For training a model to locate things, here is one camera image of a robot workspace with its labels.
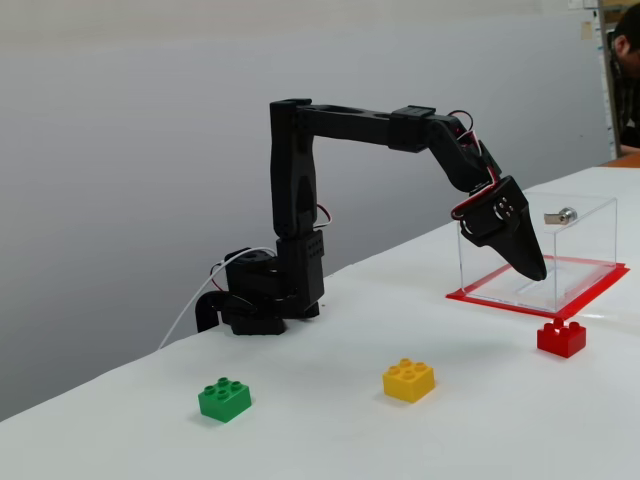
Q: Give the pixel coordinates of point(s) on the person in dark clothes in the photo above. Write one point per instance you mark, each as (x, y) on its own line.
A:
(630, 50)

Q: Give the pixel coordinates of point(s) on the transparent plastic box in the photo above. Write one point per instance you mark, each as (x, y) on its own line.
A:
(585, 250)

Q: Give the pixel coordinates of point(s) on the red lego brick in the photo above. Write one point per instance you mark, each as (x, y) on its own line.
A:
(562, 340)

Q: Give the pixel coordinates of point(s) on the green lego brick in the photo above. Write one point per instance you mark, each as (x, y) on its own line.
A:
(225, 402)

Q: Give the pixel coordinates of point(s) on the yellow lego brick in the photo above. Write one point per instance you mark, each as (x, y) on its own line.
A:
(407, 382)

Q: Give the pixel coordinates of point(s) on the beige shelf post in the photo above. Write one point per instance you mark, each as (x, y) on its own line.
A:
(606, 75)

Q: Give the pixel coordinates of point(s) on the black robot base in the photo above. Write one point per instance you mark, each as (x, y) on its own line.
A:
(252, 285)

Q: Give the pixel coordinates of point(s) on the silver box lock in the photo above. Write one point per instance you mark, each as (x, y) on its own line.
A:
(566, 215)

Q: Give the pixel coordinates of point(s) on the brown wooden desk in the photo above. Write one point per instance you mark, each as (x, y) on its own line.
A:
(625, 160)

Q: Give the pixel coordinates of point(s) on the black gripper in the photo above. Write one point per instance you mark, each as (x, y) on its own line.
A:
(492, 222)

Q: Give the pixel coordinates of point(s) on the black table clamp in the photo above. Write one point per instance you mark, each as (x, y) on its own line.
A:
(204, 310)

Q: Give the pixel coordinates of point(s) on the yellow sticky note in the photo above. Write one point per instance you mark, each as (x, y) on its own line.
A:
(585, 30)

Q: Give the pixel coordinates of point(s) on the red tape frame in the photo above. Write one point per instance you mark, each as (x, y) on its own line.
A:
(590, 300)

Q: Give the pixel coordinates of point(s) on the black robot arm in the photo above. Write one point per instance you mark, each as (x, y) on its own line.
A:
(292, 165)

